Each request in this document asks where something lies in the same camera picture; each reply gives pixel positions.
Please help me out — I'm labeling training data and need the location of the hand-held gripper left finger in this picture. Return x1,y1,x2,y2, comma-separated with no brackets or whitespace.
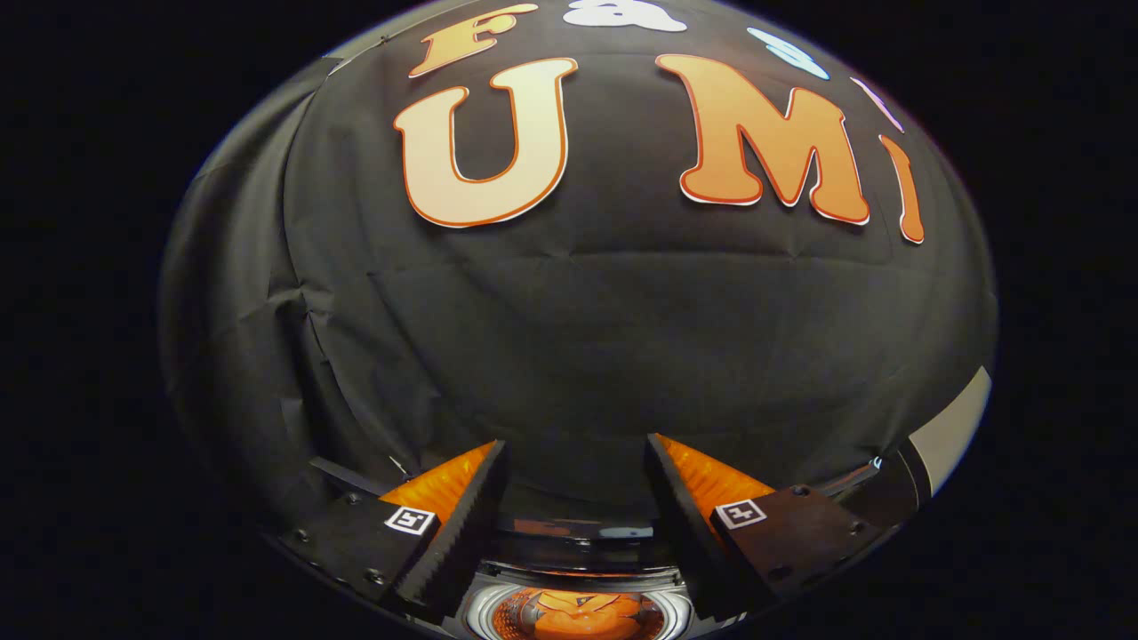
278,439,512,625

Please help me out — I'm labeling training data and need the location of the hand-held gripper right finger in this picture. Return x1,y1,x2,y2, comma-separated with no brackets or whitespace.
645,433,892,623

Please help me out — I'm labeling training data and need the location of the dark washing machine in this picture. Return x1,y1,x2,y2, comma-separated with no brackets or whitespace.
461,569,699,640

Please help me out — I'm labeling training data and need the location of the yellow polo shirt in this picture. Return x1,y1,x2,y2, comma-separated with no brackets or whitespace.
493,588,666,640

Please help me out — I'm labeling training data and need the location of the black backdrop cloth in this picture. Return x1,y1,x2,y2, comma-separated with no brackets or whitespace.
160,0,998,534

